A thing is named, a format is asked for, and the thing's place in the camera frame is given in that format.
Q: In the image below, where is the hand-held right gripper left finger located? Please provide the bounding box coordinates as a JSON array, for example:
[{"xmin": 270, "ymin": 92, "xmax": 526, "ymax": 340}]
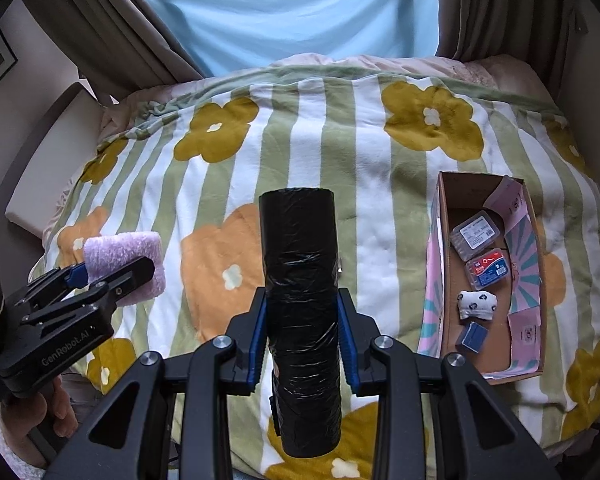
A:
[{"xmin": 42, "ymin": 286, "xmax": 272, "ymax": 480}]

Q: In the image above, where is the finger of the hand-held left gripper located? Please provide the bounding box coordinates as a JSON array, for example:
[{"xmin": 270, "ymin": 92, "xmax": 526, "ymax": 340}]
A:
[
  {"xmin": 20, "ymin": 256, "xmax": 156, "ymax": 330},
  {"xmin": 27, "ymin": 262, "xmax": 89, "ymax": 307}
]

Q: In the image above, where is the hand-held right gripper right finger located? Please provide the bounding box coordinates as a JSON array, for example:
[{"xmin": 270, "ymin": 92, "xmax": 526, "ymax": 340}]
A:
[{"xmin": 335, "ymin": 287, "xmax": 561, "ymax": 480}]

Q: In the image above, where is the purple towel roll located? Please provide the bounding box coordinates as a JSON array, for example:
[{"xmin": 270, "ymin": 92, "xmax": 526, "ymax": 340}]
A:
[{"xmin": 82, "ymin": 231, "xmax": 165, "ymax": 307}]

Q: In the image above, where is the black garbage bag roll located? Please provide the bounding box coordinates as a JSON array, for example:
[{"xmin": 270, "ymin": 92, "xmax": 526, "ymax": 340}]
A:
[{"xmin": 258, "ymin": 187, "xmax": 342, "ymax": 458}]

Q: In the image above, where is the small blue box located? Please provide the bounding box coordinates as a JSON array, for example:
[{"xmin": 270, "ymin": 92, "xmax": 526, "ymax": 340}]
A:
[{"xmin": 455, "ymin": 322, "xmax": 490, "ymax": 352}]

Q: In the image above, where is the white sock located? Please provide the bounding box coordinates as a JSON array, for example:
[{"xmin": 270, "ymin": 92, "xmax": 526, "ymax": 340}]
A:
[{"xmin": 455, "ymin": 289, "xmax": 498, "ymax": 322}]

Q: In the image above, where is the red label clear plastic box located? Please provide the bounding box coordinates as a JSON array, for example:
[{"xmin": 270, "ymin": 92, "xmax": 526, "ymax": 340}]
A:
[{"xmin": 464, "ymin": 248, "xmax": 512, "ymax": 287}]

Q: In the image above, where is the white label clear plastic box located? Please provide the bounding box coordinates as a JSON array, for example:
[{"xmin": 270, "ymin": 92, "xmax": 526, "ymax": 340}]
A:
[{"xmin": 450, "ymin": 211, "xmax": 502, "ymax": 262}]

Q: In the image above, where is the cardboard box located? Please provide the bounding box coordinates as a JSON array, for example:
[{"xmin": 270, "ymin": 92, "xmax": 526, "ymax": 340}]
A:
[{"xmin": 417, "ymin": 171, "xmax": 548, "ymax": 385}]

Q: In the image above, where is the person's left forearm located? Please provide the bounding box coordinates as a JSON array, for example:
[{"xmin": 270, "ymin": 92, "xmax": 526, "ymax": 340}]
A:
[{"xmin": 0, "ymin": 410, "xmax": 46, "ymax": 480}]

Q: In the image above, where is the person's left hand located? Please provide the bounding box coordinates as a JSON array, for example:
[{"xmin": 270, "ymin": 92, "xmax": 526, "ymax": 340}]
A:
[{"xmin": 0, "ymin": 375, "xmax": 81, "ymax": 466}]

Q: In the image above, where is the white headboard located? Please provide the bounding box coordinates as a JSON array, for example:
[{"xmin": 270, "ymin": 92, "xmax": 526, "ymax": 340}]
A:
[{"xmin": 5, "ymin": 82, "xmax": 106, "ymax": 233}]

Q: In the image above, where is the striped flower blanket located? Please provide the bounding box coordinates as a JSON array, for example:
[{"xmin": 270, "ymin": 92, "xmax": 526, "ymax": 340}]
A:
[{"xmin": 42, "ymin": 65, "xmax": 600, "ymax": 480}]

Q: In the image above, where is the brown curtain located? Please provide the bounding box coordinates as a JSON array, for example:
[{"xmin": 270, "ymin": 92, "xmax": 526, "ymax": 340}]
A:
[
  {"xmin": 20, "ymin": 0, "xmax": 206, "ymax": 106},
  {"xmin": 432, "ymin": 0, "xmax": 581, "ymax": 106}
]

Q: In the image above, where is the light blue sheet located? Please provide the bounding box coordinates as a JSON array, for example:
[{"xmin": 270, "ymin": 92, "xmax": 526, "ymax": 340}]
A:
[{"xmin": 135, "ymin": 0, "xmax": 441, "ymax": 78}]

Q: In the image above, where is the pink quilt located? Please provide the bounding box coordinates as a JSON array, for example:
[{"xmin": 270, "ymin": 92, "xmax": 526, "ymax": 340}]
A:
[{"xmin": 100, "ymin": 52, "xmax": 556, "ymax": 111}]

